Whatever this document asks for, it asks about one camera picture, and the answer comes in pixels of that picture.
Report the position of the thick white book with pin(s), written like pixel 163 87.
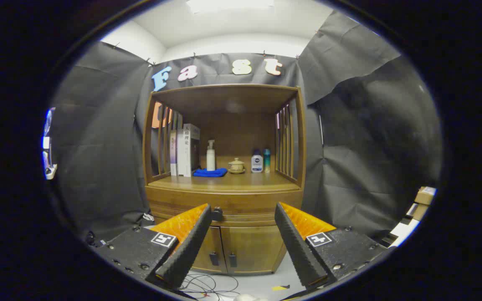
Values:
pixel 184 150

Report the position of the yellow tape strip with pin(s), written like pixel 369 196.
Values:
pixel 278 288

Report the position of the blue folded cloth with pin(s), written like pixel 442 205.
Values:
pixel 209 172

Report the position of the wooden countertop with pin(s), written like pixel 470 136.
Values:
pixel 245 180

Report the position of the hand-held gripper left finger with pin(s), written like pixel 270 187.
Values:
pixel 191 246

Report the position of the wooden cabinet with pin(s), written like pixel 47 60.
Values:
pixel 224 98

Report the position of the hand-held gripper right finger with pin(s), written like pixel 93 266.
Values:
pixel 297 246

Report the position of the white pump bottle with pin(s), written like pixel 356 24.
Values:
pixel 211 161

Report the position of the white flat box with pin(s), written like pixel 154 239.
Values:
pixel 404 230

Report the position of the wooden cabinet door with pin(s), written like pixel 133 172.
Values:
pixel 249 246
pixel 214 246

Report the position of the plain cardboard box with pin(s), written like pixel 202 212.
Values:
pixel 417 211

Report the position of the white blue lotion bottle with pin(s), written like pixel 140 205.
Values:
pixel 257 164

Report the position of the thin purple book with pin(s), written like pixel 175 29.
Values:
pixel 173 154

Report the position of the wooden drawer with black knob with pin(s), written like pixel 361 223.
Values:
pixel 245 205

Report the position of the beige lidded teacup with saucer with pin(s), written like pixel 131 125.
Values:
pixel 237 166

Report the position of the thin white book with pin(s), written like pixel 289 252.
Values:
pixel 177 156

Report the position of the teal bottle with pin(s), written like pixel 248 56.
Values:
pixel 267 161

